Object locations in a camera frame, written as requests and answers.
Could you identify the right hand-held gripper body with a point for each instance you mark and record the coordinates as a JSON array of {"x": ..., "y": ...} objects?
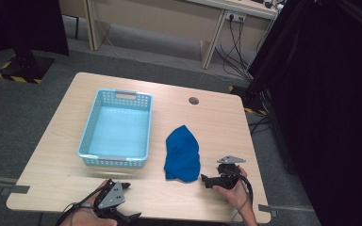
[{"x": 229, "y": 175}]

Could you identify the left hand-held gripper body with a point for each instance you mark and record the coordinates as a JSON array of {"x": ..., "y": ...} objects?
[{"x": 111, "y": 197}]

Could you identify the blue cloth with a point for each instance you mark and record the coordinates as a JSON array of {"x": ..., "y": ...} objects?
[{"x": 182, "y": 155}]

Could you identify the light blue plastic basket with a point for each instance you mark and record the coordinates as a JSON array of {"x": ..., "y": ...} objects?
[{"x": 116, "y": 128}]

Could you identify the person's right hand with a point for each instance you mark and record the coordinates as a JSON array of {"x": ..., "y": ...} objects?
[{"x": 237, "y": 194}]

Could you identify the person's left hand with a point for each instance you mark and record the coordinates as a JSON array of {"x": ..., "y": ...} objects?
[{"x": 86, "y": 219}]

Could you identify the grey tape strip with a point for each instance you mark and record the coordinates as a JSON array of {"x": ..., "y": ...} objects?
[
  {"x": 14, "y": 189},
  {"x": 267, "y": 209}
]

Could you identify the grey table grommet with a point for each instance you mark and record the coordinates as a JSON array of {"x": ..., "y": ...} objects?
[{"x": 193, "y": 100}]

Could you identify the black floor plate striped edge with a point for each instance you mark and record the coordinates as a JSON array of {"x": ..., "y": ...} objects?
[{"x": 248, "y": 100}]

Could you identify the large black curtain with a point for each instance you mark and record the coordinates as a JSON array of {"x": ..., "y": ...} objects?
[{"x": 326, "y": 109}]

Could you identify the black stand base striped edge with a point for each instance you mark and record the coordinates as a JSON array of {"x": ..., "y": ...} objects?
[{"x": 25, "y": 67}]

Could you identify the white power strip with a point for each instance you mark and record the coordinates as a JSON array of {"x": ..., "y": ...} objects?
[{"x": 235, "y": 16}]

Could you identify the beige wooden desk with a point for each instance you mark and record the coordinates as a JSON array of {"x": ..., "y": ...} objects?
[{"x": 157, "y": 22}]

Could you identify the small black curtain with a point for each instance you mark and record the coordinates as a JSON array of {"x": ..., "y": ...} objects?
[{"x": 22, "y": 22}]

